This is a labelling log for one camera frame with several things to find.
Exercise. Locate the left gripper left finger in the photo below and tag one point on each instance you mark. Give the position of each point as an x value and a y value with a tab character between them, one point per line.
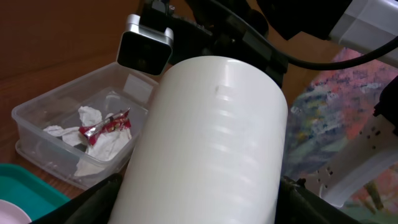
93	206

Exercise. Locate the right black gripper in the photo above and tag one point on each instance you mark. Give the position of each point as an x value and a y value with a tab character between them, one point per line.
220	28

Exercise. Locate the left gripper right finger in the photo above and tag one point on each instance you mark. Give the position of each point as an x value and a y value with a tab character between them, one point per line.
296	204

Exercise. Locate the white tissue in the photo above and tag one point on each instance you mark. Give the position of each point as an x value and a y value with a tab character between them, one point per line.
107	146

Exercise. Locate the red snack wrapper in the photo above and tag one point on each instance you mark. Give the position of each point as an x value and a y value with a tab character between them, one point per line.
116	122

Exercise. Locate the white cup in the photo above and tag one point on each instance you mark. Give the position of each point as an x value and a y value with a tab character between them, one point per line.
211	150

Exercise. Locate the clear plastic waste bin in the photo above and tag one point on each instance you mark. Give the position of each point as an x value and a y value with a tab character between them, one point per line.
49	124

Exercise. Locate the teal serving tray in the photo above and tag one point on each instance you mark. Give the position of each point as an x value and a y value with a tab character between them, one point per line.
31	194

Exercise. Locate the large white plate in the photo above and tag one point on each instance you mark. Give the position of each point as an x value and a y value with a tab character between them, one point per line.
12	214

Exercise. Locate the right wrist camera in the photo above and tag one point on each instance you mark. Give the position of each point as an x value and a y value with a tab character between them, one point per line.
144	49

